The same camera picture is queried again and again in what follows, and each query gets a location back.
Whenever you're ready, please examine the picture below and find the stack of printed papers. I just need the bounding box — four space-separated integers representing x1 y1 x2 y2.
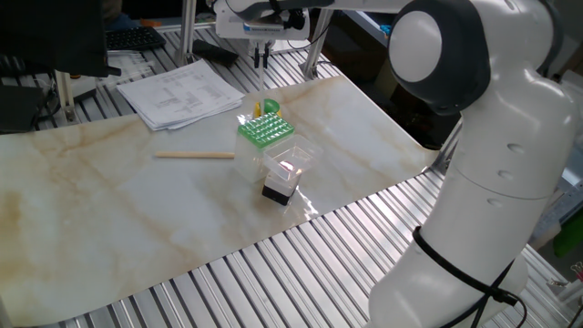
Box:
117 58 246 132

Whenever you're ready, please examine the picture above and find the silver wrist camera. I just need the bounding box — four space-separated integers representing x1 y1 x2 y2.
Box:
242 19 286 34

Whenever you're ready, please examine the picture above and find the wooden stick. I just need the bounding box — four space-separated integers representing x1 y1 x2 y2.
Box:
154 149 236 160

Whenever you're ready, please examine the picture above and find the black box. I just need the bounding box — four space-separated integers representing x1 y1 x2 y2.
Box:
0 84 47 135

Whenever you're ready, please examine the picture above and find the green-topped pipette tip holder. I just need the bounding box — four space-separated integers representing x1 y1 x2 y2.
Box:
234 111 296 184

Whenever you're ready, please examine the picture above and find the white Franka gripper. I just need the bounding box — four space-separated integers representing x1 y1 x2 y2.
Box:
213 0 312 69

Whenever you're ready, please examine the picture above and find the black remote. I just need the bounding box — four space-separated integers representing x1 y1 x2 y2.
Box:
191 39 240 67

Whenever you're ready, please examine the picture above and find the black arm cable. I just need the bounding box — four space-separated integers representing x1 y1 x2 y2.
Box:
412 226 528 328

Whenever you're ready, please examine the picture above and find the marble pattern table sheet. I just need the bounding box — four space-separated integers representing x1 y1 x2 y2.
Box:
0 75 438 327

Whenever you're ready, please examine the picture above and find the aluminium frame post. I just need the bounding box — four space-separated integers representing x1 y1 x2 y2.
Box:
299 8 333 81
175 0 198 67

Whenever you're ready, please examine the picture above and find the small black white block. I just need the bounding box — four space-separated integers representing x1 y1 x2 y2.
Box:
261 166 304 207

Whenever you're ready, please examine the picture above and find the clear plastic tip box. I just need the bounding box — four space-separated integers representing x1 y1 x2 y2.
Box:
262 134 324 184

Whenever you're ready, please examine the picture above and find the green button yellow box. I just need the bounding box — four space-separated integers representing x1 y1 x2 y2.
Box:
252 97 282 119

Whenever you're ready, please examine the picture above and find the black keyboard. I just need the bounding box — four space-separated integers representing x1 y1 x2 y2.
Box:
105 26 168 51

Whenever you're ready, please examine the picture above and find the black monitor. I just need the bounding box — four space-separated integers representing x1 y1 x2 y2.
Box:
0 0 122 78

